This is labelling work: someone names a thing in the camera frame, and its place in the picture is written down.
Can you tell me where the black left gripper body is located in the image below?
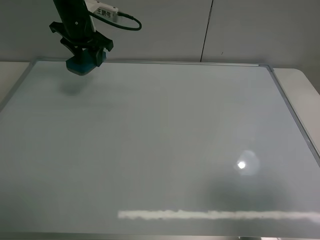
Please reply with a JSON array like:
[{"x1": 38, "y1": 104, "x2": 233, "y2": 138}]
[{"x1": 49, "y1": 21, "x2": 114, "y2": 50}]

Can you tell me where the white whiteboard with aluminium frame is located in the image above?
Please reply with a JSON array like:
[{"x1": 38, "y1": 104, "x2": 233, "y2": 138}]
[{"x1": 0, "y1": 60, "x2": 320, "y2": 240}]

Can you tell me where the teal whiteboard eraser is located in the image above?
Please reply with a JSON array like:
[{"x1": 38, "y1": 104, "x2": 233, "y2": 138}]
[{"x1": 65, "y1": 49, "x2": 107, "y2": 76}]

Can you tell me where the black camera cable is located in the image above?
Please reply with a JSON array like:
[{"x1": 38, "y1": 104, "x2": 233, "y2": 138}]
[{"x1": 87, "y1": 9, "x2": 142, "y2": 32}]

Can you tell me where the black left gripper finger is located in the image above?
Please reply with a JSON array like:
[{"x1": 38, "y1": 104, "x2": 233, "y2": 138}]
[
  {"x1": 92, "y1": 48, "x2": 104, "y2": 67},
  {"x1": 60, "y1": 41, "x2": 85, "y2": 66}
]

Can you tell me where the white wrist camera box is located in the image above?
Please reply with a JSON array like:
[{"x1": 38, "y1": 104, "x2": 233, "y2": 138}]
[{"x1": 84, "y1": 0, "x2": 119, "y2": 26}]

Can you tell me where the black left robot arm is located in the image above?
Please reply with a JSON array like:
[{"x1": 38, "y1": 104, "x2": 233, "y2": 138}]
[{"x1": 49, "y1": 0, "x2": 114, "y2": 76}]

